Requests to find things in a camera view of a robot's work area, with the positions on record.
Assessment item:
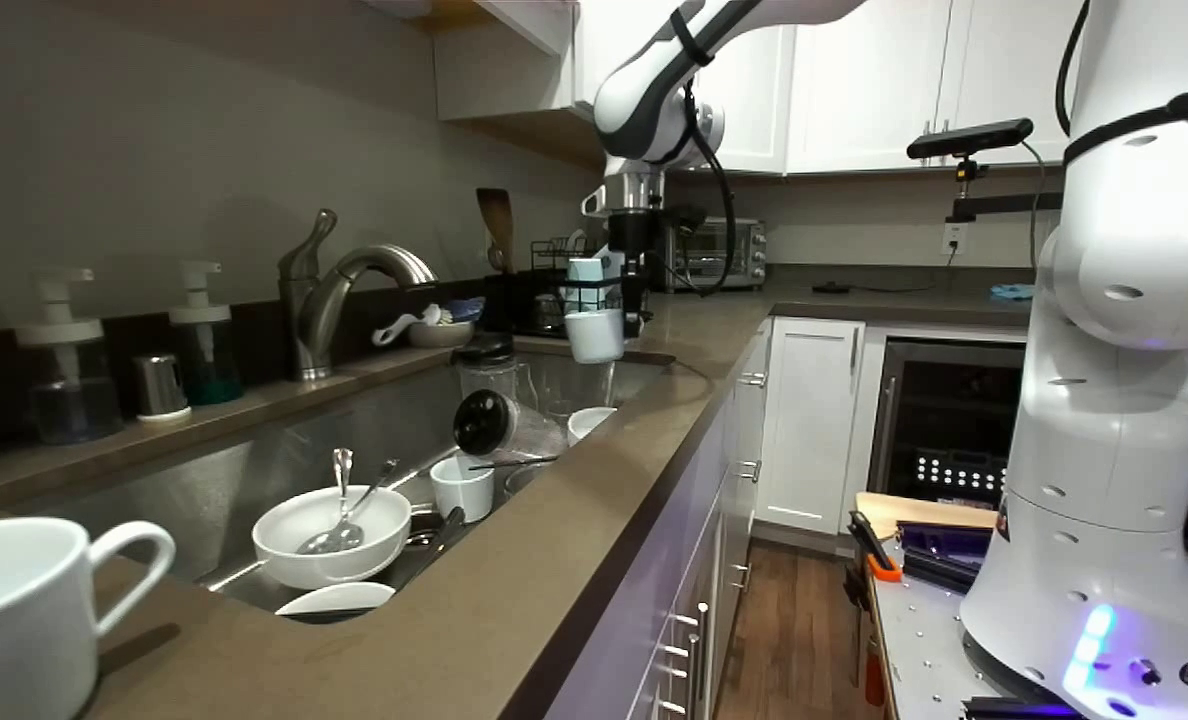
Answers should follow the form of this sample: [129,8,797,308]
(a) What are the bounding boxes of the wooden board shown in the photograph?
[853,488,1004,541]

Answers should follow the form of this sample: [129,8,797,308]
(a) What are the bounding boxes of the white lower cabinet door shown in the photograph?
[748,311,872,541]

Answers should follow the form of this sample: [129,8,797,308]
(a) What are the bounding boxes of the black camera stand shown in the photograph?
[943,135,1067,230]

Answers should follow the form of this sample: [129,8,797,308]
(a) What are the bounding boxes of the long steel fork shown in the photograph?
[301,450,465,558]

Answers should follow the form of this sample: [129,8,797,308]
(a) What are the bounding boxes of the clear soap pump bottle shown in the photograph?
[12,266,123,450]
[162,255,246,407]

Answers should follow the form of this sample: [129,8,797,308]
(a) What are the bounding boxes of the white ceramic cup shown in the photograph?
[0,514,178,720]
[561,276,633,374]

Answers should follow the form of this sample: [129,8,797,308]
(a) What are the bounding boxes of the black stereo camera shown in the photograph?
[904,112,1041,165]

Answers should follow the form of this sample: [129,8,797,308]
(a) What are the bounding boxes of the silver toaster oven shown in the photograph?
[657,213,772,296]

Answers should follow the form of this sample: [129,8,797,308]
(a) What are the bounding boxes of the lavender base cabinets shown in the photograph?
[538,326,772,720]

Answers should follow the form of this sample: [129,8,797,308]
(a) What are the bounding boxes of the black wine cooler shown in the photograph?
[869,335,1022,514]

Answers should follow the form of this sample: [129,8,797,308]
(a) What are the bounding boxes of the small steel cup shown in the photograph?
[129,354,197,428]

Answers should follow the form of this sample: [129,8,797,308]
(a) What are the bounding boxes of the steel spoon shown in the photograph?
[327,443,359,536]

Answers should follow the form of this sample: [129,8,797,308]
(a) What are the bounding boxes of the small dish with brush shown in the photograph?
[369,301,478,357]

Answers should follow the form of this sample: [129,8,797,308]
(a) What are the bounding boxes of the stainless steel sink basin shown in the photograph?
[0,335,719,632]

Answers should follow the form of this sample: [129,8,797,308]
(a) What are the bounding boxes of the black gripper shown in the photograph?
[603,206,668,344]

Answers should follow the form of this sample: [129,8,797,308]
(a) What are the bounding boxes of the wooden spatula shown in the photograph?
[470,186,520,281]

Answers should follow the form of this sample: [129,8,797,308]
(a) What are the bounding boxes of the orange black hand tool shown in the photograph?
[842,504,906,589]

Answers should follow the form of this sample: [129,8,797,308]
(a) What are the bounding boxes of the white plate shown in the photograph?
[273,576,400,622]
[565,406,620,443]

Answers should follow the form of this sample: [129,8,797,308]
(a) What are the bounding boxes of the glass jar with black lid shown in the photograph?
[449,390,572,463]

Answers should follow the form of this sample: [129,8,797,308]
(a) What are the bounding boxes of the brushed steel faucet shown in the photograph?
[274,206,441,390]

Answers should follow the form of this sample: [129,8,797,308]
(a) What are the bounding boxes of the white bowl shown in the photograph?
[246,480,414,598]

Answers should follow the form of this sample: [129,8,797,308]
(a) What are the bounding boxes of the steel utensil handle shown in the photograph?
[203,558,273,600]

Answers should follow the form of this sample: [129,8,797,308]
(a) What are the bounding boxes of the white upper cabinets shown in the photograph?
[429,0,1087,179]

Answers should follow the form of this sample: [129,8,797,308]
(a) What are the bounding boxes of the white speckled robot table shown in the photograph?
[869,567,1074,720]

